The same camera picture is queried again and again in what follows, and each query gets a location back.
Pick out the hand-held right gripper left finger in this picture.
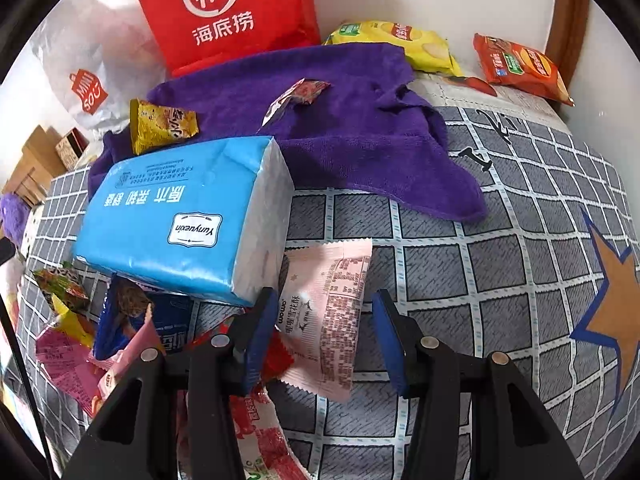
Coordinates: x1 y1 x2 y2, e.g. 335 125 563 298
62 287 281 480

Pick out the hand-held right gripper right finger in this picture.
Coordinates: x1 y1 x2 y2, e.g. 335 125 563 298
371 289 583 480

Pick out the pale pink snack packet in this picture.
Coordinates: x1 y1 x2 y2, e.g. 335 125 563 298
272 238 374 403

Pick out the pink red snack packet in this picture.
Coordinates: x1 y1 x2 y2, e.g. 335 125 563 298
35 327 108 418

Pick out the blue snack packet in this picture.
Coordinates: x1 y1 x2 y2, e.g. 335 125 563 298
92 275 196 361

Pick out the strawberry print snack packet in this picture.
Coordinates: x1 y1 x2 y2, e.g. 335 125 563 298
180 382 313 480

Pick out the blue tissue pack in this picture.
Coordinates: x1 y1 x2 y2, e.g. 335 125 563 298
72 136 295 307

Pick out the green snack packet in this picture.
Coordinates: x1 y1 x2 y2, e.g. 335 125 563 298
32 262 91 311

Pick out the purple towel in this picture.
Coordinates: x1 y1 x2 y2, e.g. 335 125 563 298
87 42 488 223

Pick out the yellow snack packet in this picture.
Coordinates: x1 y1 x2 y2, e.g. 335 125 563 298
130 99 200 156

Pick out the cartoon print candy packet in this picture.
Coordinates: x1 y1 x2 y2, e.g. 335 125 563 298
262 78 331 126

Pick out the white dotted cushion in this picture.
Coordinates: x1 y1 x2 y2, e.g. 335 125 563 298
20 205 48 261

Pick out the patterned cardboard box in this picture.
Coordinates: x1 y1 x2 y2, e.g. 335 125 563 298
55 127 91 168

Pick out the purple plush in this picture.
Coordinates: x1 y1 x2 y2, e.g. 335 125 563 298
0 192 28 248

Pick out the wooden furniture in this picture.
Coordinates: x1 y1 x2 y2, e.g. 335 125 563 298
0 125 66 206

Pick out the yellow chip bag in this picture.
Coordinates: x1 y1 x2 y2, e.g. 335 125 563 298
322 20 463 77

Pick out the orange chip bag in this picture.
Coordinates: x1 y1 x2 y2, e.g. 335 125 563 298
472 33 575 107

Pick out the white plastic bag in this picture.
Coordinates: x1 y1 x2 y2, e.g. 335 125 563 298
30 0 168 133

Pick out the red paper bag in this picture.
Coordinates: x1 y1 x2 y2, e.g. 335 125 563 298
127 0 322 78

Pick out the wooden headboard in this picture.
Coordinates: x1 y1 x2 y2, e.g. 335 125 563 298
544 0 591 68

